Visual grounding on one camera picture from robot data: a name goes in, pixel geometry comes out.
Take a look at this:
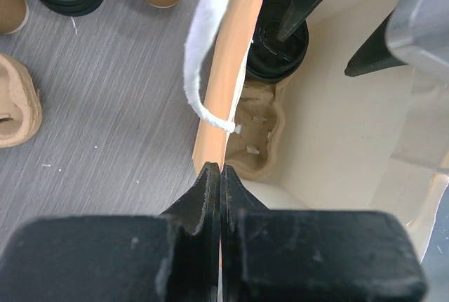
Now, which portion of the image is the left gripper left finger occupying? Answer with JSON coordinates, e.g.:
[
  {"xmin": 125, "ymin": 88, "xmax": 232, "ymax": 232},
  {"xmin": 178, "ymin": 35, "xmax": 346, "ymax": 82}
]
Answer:
[{"xmin": 1, "ymin": 163, "xmax": 220, "ymax": 301}]

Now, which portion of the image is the cardboard cup carrier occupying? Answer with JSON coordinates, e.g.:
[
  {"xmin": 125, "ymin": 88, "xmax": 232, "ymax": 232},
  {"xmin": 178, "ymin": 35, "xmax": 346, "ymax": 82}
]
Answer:
[
  {"xmin": 1, "ymin": 54, "xmax": 43, "ymax": 148},
  {"xmin": 225, "ymin": 79, "xmax": 286, "ymax": 180}
]

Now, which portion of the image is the stack of paper cups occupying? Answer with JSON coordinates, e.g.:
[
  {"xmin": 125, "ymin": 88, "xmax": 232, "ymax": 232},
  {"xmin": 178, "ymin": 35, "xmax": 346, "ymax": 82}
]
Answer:
[{"xmin": 0, "ymin": 0, "xmax": 29, "ymax": 34}]

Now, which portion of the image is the brown paper bag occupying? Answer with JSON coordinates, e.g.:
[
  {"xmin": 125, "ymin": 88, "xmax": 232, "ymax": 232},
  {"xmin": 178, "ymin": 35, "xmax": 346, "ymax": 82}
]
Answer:
[{"xmin": 185, "ymin": 0, "xmax": 448, "ymax": 257}]

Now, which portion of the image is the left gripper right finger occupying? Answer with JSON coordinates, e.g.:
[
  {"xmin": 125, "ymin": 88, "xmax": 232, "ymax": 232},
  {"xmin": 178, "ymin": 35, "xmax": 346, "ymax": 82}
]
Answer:
[{"xmin": 220, "ymin": 166, "xmax": 427, "ymax": 301}]

